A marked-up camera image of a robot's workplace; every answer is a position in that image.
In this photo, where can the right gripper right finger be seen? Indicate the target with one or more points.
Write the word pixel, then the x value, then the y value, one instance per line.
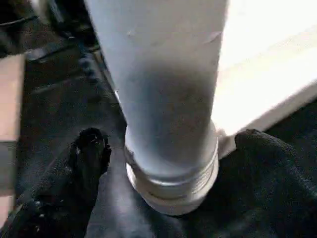
pixel 277 188

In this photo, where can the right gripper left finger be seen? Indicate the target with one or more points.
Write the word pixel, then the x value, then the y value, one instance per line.
pixel 59 193

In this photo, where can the white plastic table top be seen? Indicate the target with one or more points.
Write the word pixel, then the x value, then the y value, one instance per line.
pixel 267 64

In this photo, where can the white plastic table leg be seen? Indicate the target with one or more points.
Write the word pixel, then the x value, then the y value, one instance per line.
pixel 163 89

